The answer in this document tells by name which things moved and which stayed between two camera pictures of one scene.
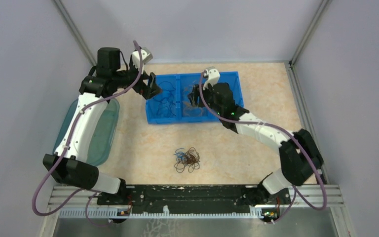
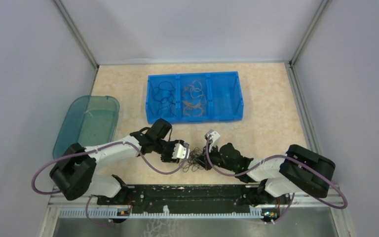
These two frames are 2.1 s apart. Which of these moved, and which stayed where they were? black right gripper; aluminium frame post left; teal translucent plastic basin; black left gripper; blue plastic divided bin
Moved: black right gripper; black left gripper
Stayed: aluminium frame post left; teal translucent plastic basin; blue plastic divided bin
